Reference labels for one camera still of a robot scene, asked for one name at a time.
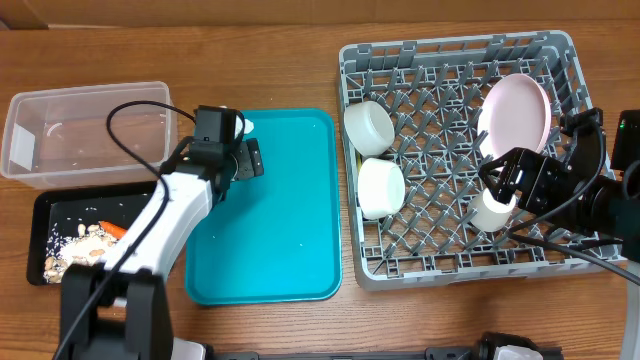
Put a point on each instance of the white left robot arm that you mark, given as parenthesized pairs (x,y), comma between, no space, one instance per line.
(118,308)

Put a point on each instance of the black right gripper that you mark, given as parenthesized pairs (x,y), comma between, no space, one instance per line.
(539,169)

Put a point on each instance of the grey dishwasher rack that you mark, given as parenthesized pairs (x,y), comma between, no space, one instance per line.
(433,90)

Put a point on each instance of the grey bowl with rice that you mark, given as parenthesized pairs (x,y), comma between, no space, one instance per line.
(369,128)

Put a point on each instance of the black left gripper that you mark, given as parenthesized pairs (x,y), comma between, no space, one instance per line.
(249,156)

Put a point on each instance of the white napkin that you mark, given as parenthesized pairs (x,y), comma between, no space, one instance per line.
(247,126)

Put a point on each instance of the teal plastic tray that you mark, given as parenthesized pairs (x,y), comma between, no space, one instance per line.
(277,237)

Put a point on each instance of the orange carrot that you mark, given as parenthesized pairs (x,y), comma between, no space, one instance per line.
(112,229)

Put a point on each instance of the white plastic cup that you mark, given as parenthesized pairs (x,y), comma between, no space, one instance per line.
(490,215)

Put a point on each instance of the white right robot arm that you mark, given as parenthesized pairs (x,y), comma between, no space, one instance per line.
(586,192)

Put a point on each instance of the rice and peanut pile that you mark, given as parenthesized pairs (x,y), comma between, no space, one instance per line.
(90,243)

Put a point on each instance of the yellow plastic spoon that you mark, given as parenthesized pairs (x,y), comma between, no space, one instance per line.
(359,161)

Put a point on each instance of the black tray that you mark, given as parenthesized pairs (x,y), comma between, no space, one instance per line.
(66,209)

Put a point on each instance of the clear plastic bin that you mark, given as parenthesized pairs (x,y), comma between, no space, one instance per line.
(58,138)

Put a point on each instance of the white bowl with peanuts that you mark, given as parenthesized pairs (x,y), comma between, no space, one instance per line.
(380,188)

